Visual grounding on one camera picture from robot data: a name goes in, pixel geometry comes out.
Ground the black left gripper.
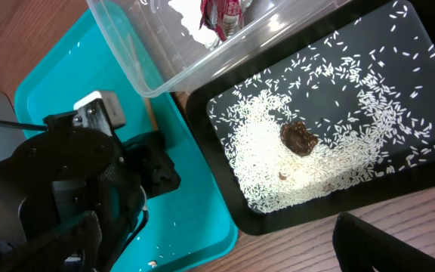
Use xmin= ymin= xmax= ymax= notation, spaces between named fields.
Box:
xmin=123 ymin=131 xmax=181 ymax=199

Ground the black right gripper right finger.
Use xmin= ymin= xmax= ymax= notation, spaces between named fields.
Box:
xmin=332 ymin=212 xmax=435 ymax=272

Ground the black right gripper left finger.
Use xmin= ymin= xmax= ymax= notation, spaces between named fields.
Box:
xmin=0 ymin=212 xmax=102 ymax=271

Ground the wooden chopstick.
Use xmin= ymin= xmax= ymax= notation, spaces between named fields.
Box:
xmin=126 ymin=33 xmax=159 ymax=131

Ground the pile of rice grains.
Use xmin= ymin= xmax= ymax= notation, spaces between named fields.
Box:
xmin=208 ymin=2 xmax=435 ymax=215

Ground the brown food scrap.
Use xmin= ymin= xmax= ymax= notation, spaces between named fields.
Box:
xmin=279 ymin=122 xmax=319 ymax=157

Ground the white and red wrapper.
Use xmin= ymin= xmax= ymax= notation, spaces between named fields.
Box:
xmin=168 ymin=0 xmax=255 ymax=50

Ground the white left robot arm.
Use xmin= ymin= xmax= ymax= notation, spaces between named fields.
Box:
xmin=0 ymin=128 xmax=180 ymax=271

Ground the clear plastic waste bin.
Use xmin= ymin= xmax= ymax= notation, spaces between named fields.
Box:
xmin=87 ymin=0 xmax=342 ymax=97

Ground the black waste tray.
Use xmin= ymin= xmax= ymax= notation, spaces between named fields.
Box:
xmin=186 ymin=1 xmax=435 ymax=236

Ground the teal plastic serving tray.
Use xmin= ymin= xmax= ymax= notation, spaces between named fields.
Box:
xmin=14 ymin=11 xmax=238 ymax=271

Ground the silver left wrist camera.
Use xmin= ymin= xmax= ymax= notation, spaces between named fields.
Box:
xmin=73 ymin=90 xmax=126 ymax=128

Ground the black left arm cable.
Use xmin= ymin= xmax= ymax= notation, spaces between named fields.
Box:
xmin=0 ymin=116 xmax=48 ymax=132

